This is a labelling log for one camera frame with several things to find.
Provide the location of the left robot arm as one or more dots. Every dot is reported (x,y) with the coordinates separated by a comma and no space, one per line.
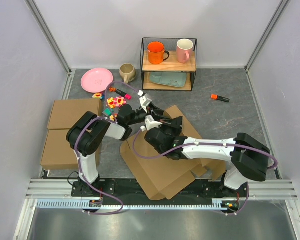
(88,132)

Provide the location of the pink ceramic mug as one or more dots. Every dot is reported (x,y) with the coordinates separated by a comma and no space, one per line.
(184,49)

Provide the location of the brown cardboard box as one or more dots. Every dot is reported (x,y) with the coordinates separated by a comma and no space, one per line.
(164,178)

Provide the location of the pink plastic plate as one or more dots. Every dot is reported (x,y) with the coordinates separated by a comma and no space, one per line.
(96,80)

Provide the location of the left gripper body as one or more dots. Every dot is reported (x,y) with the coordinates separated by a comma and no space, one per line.
(150,109)

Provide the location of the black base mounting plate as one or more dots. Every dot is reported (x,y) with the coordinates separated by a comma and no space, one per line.
(120,187)

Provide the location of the green ceramic tray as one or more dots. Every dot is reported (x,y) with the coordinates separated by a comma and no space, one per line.
(172,79)

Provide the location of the orange highlighter marker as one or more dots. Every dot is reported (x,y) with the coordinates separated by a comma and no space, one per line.
(219,98)

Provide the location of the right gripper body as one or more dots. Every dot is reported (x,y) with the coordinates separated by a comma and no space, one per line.
(171,128)

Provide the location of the folded flat cardboard box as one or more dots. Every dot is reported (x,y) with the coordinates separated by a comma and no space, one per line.
(57,153)

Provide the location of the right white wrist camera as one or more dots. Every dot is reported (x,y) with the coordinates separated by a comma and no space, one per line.
(150,123)

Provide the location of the black wire shelf rack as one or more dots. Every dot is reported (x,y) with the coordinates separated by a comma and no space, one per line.
(171,65)

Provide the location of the sunflower toy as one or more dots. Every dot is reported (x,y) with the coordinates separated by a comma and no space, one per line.
(111,103)

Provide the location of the grey slotted cable duct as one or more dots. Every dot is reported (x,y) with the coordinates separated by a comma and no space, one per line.
(105,204)

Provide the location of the beige ceramic mug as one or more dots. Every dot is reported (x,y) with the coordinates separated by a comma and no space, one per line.
(127,72)

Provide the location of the pink petal smiley toy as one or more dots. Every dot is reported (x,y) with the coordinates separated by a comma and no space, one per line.
(119,101)

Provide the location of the orange enamel mug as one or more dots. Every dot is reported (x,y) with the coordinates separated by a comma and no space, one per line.
(157,53)

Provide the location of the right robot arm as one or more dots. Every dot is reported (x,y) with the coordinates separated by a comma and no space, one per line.
(248,157)

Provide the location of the teal block toy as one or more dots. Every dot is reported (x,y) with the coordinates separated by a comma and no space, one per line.
(108,112)

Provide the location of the pink highlighter marker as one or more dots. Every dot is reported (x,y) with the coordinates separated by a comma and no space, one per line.
(123,94)

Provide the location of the small orange flower toy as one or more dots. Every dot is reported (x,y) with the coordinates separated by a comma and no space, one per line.
(112,89)

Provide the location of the yellow red smiley toy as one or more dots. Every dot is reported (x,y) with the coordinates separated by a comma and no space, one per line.
(98,96)

